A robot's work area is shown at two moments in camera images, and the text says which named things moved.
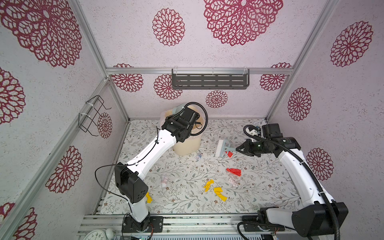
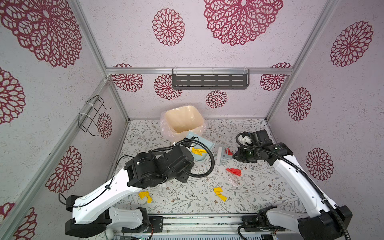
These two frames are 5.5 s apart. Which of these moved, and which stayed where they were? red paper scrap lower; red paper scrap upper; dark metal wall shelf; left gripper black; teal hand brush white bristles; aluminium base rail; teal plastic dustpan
Moved: left gripper black; teal plastic dustpan; teal hand brush white bristles
Stayed: red paper scrap lower; red paper scrap upper; dark metal wall shelf; aluminium base rail
